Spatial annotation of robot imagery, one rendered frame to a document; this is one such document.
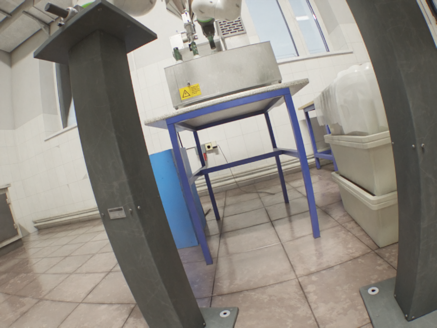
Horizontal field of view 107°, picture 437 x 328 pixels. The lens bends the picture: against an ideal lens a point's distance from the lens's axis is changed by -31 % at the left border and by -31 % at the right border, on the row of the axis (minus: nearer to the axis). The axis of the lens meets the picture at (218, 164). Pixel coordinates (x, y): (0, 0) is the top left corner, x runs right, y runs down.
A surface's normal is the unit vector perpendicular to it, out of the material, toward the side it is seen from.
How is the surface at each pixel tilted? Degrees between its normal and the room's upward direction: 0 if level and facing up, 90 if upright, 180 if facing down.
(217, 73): 90
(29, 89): 90
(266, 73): 90
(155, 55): 90
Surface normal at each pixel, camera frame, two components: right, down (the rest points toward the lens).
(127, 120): 0.93, -0.22
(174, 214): -0.06, 0.09
